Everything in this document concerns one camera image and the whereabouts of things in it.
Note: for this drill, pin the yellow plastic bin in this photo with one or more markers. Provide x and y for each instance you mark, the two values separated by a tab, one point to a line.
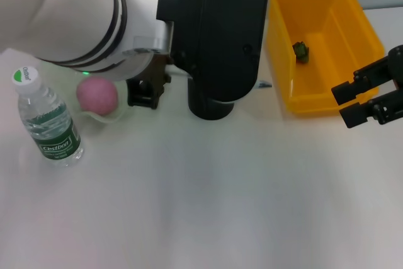
346	14

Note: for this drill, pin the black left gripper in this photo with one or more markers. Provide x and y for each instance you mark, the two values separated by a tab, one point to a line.
159	73

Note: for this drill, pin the grey and clear pen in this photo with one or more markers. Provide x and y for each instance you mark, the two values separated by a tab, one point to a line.
264	85

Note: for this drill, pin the pink peach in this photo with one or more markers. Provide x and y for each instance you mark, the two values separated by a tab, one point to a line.
97	95

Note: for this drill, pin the clear green-labelled water bottle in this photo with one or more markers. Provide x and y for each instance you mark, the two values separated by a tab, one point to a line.
47	114

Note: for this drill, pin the green plastic scrap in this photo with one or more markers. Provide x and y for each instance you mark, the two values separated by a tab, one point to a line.
301	51

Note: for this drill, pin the pale green glass fruit plate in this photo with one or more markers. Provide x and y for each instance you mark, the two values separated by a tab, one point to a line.
104	118

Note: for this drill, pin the white and silver left arm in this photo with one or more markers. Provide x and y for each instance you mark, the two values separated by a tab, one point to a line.
63	7

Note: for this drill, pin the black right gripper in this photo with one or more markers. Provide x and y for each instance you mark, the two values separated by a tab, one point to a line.
397	67

